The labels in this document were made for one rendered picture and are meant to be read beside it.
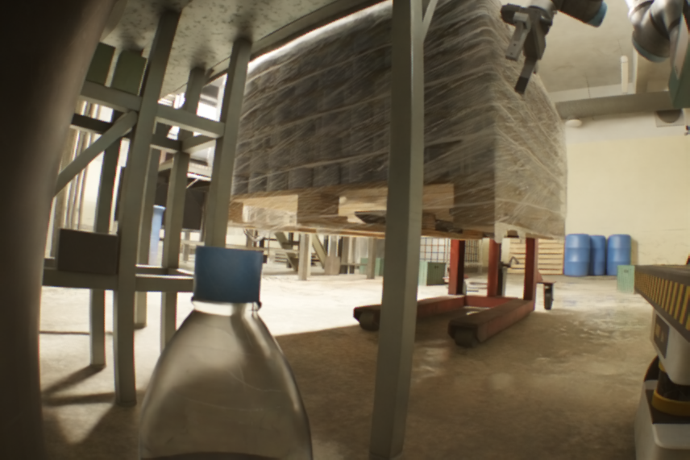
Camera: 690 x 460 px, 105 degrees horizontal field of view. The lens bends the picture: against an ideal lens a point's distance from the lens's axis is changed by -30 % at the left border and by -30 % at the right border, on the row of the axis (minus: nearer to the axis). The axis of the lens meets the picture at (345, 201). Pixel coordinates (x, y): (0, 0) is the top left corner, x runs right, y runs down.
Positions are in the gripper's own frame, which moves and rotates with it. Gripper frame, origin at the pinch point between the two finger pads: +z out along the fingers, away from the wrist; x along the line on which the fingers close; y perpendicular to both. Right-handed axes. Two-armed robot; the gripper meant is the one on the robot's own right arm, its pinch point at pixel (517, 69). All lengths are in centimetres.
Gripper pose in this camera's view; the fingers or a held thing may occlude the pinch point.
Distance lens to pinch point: 87.7
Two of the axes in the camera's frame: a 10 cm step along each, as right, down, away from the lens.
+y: 7.3, 3.6, -5.8
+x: 5.1, 2.8, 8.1
